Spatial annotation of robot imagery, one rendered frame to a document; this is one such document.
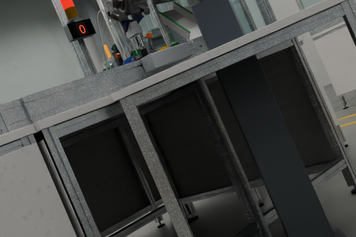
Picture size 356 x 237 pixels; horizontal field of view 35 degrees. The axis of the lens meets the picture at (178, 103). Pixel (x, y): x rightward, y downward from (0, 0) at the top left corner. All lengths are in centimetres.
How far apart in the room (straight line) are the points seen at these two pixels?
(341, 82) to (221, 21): 439
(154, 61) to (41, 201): 71
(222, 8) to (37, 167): 91
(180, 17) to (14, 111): 112
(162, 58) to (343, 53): 433
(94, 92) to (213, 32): 51
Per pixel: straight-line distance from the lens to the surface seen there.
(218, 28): 214
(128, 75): 215
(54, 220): 181
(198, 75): 192
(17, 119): 190
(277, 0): 1226
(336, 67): 644
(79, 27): 245
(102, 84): 207
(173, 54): 223
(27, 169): 180
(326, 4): 196
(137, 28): 247
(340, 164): 283
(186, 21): 269
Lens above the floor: 71
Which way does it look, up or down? 1 degrees up
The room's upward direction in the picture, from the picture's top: 23 degrees counter-clockwise
